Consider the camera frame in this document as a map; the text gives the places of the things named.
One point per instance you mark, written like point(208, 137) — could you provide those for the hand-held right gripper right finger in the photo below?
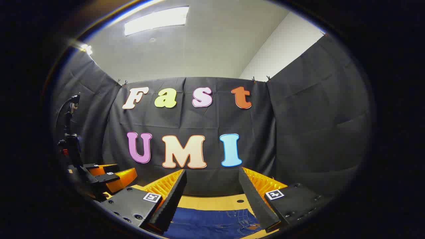
point(255, 199)

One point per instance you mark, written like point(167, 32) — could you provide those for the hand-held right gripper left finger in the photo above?
point(171, 199)

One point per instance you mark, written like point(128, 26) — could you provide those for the blue jeans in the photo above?
point(206, 225)

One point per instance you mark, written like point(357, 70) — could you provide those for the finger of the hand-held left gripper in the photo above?
point(124, 181)
point(103, 169)

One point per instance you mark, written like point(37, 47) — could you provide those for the black backdrop cloth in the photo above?
point(206, 119)

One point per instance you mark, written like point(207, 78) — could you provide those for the rectangular ceiling light panel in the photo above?
point(156, 20)

